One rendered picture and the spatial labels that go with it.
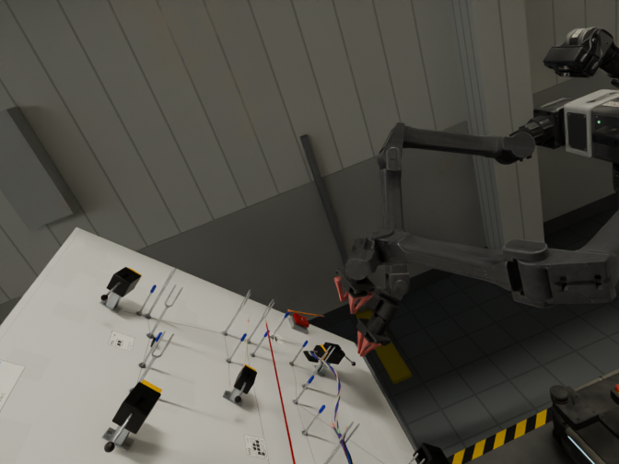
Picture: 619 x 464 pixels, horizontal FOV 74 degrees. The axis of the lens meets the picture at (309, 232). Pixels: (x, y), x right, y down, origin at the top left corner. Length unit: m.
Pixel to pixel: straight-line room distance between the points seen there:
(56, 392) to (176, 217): 1.93
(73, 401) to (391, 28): 2.39
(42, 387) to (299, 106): 2.06
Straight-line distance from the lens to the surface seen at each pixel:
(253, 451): 0.91
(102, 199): 2.68
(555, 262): 0.76
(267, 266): 2.79
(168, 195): 2.61
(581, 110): 1.39
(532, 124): 1.44
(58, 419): 0.79
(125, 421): 0.71
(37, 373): 0.85
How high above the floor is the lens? 1.95
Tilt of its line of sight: 25 degrees down
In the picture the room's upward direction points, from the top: 20 degrees counter-clockwise
